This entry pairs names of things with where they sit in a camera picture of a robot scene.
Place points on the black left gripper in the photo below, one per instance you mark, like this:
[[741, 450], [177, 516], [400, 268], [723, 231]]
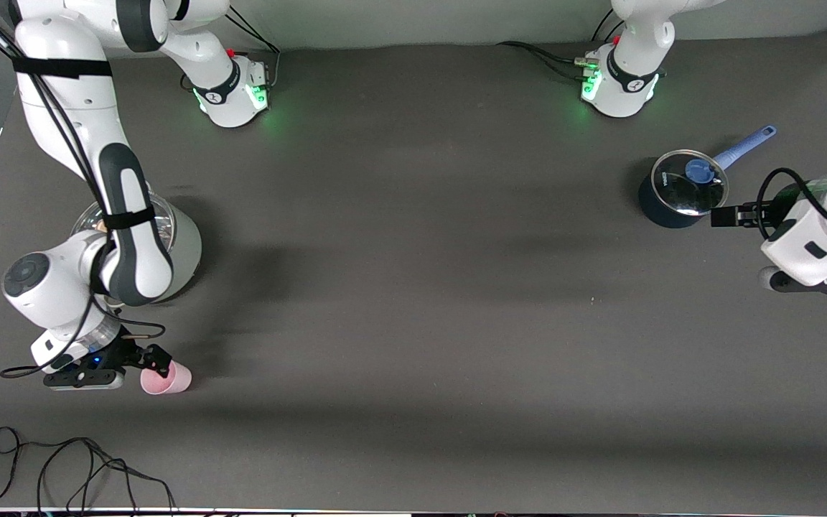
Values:
[[772, 212]]

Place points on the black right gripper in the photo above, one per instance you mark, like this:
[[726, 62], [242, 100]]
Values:
[[129, 352]]

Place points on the pink plastic cup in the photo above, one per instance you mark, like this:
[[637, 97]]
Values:
[[168, 380]]

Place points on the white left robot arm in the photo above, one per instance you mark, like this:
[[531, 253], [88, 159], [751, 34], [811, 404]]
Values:
[[636, 43]]

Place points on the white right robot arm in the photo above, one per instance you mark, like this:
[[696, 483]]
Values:
[[62, 108]]

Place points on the glass lid with blue knob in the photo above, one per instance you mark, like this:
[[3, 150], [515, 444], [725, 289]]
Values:
[[686, 190]]

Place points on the dark blue saucepan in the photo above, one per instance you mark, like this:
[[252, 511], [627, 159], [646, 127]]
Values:
[[661, 215]]

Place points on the white stock pot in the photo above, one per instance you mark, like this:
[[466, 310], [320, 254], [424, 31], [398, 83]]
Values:
[[187, 251]]

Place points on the glass lid with tan knob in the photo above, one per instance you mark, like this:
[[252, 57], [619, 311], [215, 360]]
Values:
[[87, 219]]

